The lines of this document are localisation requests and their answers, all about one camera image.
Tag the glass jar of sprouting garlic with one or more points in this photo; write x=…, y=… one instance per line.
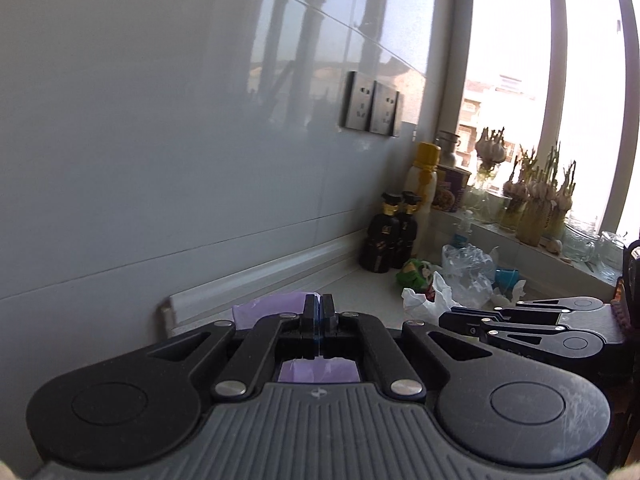
x=562, y=200
x=535, y=210
x=515, y=195

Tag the clear glass mug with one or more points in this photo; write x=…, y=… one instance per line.
x=580, y=240
x=611, y=257

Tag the clear hand sanitizer bottle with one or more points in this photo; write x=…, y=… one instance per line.
x=462, y=235

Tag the purple instant noodle cup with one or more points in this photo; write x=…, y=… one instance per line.
x=450, y=190

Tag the hanging garlic bunch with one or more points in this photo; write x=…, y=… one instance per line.
x=492, y=147

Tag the green snack wrapper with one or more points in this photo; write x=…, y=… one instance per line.
x=412, y=272

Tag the purple plastic bag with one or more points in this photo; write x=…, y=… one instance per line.
x=270, y=307

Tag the stainless steel bottle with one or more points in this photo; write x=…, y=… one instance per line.
x=449, y=150

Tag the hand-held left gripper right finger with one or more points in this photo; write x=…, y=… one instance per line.
x=327, y=330

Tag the small white plastic bag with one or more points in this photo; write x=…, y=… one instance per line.
x=425, y=302

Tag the clear glass jar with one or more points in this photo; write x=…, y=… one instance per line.
x=487, y=205

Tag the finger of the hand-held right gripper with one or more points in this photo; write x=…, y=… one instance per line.
x=460, y=325
x=480, y=314

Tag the loose garlic bulb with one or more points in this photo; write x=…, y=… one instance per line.
x=552, y=245

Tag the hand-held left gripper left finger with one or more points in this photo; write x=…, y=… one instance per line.
x=310, y=330

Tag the black bottle with gold collar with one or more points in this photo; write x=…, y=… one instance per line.
x=407, y=235
x=380, y=245

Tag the white bottle with yellow cap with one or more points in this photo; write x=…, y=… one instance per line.
x=417, y=195

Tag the blue face mask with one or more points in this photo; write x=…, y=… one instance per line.
x=506, y=277

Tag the white vertical pipe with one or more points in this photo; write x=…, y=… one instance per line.
x=455, y=60

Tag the crumpled clear plastic bag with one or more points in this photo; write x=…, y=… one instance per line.
x=470, y=270

